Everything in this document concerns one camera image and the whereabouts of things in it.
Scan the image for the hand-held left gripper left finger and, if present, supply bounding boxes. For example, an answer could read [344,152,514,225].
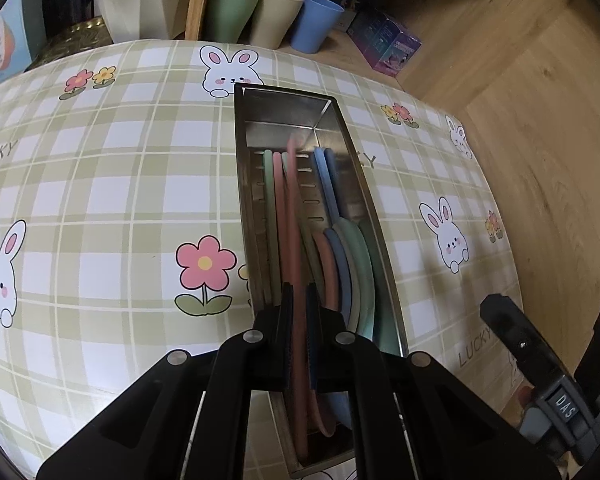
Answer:
[37,282,296,480]

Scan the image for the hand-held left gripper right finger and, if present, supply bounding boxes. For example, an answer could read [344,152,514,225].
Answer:
[305,282,563,480]

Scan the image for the green spoon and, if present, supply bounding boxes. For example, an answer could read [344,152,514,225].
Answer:
[334,217,379,347]

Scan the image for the green chopstick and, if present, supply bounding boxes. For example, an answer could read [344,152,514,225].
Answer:
[262,149,276,307]
[281,151,326,289]

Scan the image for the stainless steel utensil holder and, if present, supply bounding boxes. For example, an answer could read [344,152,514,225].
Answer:
[233,82,409,477]

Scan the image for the blue chopstick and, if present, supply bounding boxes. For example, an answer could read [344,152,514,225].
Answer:
[322,149,343,223]
[312,147,332,222]

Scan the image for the checked rabbit print table mat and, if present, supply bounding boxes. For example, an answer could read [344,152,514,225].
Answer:
[0,37,524,480]

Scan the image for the purple box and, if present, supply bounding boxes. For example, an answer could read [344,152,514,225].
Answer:
[346,7,424,79]

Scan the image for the blue cup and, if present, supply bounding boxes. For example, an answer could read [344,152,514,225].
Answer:
[287,0,347,54]

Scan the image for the beige cup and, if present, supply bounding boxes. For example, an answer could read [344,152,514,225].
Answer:
[250,0,307,49]

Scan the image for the green cup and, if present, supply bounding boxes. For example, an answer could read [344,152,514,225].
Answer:
[209,0,264,44]

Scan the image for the gold patterned tray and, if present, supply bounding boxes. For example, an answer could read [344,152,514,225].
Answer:
[25,16,117,74]

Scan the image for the red roses in white pot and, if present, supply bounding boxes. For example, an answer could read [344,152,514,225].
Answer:
[47,0,197,44]

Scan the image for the white and blue supplement box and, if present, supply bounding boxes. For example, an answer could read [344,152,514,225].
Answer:
[0,0,47,94]

